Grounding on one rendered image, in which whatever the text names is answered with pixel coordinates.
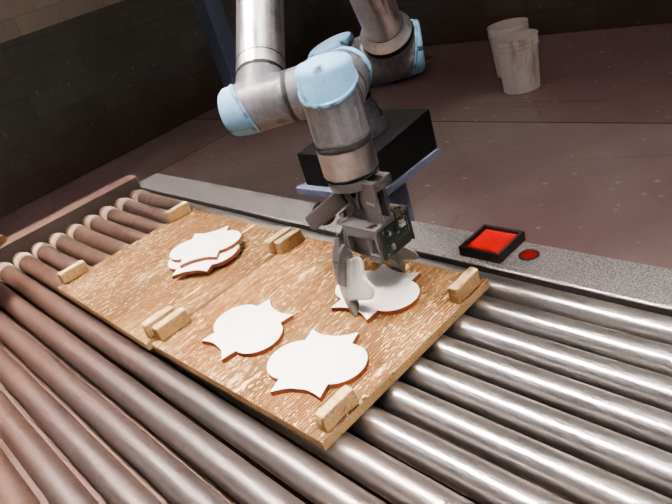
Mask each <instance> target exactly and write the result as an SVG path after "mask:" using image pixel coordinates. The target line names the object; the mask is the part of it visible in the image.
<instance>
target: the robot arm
mask: <svg viewBox="0 0 672 504"><path fill-rule="evenodd" d="M349 1H350V3H351V5H352V7H353V10H354V12H355V14H356V16H357V19H358V21H359V23H360V25H361V27H362V29H361V33H360V36H359V37H355V38H354V36H353V34H352V33H351V32H343V33H340V34H337V35H335V36H333V37H330V38H329V39H327V40H325V41H323V42H322V43H320V44H319V45H317V46H316V47H315V48H313V49H312V50H311V52H310V53H309V55H308V59H307V60H305V62H302V63H300V64H299V65H298V66H294V67H291V68H288V69H285V35H284V0H236V78H235V83H236V84H234V85H233V84H230V85H229V86H228V87H225V88H223V89H221V91H220V93H219V94H218V99H217V104H218V110H219V114H220V117H221V119H222V122H223V124H224V125H225V127H226V128H227V129H228V130H229V132H230V133H231V134H233V135H235V136H248V135H252V134H257V133H263V131H266V130H270V129H273V128H277V127H280V126H284V125H288V124H291V123H295V122H299V121H303V120H307V122H308V125H309V128H310V131H311V135H312V138H313V141H314V144H315V147H316V153H317V156H318V159H319V162H320V166H321V169H322V172H323V176H324V178H325V179H326V180H327V182H328V185H329V189H330V191H331V192H333V194H332V195H330V196H329V197H328V198H327V199H326V200H325V201H320V202H318V203H316V204H315V205H314V207H313V209H312V212H311V213H310V214H309V215H308V216H306V218H305V220H306V222H307V223H308V224H309V226H310V227H311V228H312V229H313V230H316V229H318V228H319V227H320V226H322V225H323V226H326V225H329V224H331V223H332V222H333V221H334V220H335V218H336V214H337V213H338V212H340V211H341V210H342V209H343V208H345V207H346V206H347V205H348V204H349V205H350V206H348V207H347V208H346V209H344V210H343V211H342V212H340V213H339V217H340V218H339V219H338V220H336V223H337V226H336V229H335V231H334V232H335V233H336V236H335V237H334V248H333V255H332V262H333V268H334V272H335V276H336V280H337V284H338V285H339V286H340V290H341V293H342V296H343V298H344V301H345V303H346V305H347V307H348V309H349V311H350V312H351V314H352V315H353V316H354V317H358V309H359V302H358V300H371V299H373V297H374V295H375V290H374V286H373V285H372V284H371V283H370V282H369V281H368V280H367V279H366V277H365V274H364V262H363V260H362V259H361V258H360V257H354V258H353V252H356V253H358V254H362V255H366V256H368V257H369V258H370V259H371V261H372V262H376V263H380V264H385V261H387V260H389V262H390V264H391V268H393V269H394V270H395V271H397V272H401V273H402V272H403V273H406V268H405V261H404V260H417V259H419V255H418V254H417V253H416V252H415V251H414V250H412V249H409V248H407V247H405V245H407V244H408V243H409V242H410V241H411V240H412V239H415V235H414V231H413V227H412V223H411V218H410V214H409V210H408V206H405V205H399V204H392V203H390V202H389V198H388V194H387V191H386V186H387V185H388V184H390V183H391V182H392V179H391V175H390V172H382V171H379V167H378V158H377V154H376V150H375V146H374V142H373V139H374V138H376V137H377V136H379V135H380V134H381V133H383V132H384V131H385V129H386V128H387V125H388V124H387V120H386V117H385V115H384V113H383V112H382V110H381V109H380V107H379V106H378V105H377V103H376V102H375V101H374V99H373V98H372V96H371V93H370V88H371V87H374V86H378V85H381V84H385V83H388V82H392V81H395V80H399V79H402V78H406V77H408V78H409V77H412V76H413V75H416V74H419V73H421V72H423V71H424V69H425V57H424V49H423V42H422V36H421V29H420V24H419V21H418V20H417V19H414V20H413V19H410V18H409V17H408V15H407V14H405V13H404V12H402V11H400V10H399V8H398V5H397V2H396V0H349ZM406 216H407V218H406ZM407 220H408V222H407ZM408 225H409V227H408ZM409 229H410V231H409ZM350 250H352V251H350ZM384 260H385V261H384Z"/></svg>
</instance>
